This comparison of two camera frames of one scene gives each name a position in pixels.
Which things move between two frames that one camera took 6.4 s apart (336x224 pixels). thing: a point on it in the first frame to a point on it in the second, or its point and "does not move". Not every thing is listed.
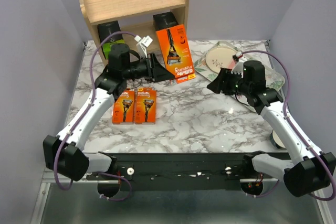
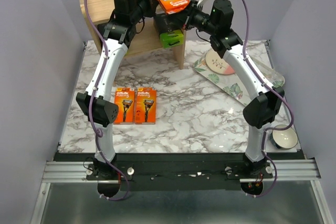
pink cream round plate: [219, 57] does not move
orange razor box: [124, 107] does not move
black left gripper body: [149, 68] to [145, 7]
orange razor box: [145, 106] does not move
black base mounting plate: [176, 171] does not move
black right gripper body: [233, 82] to [194, 18]
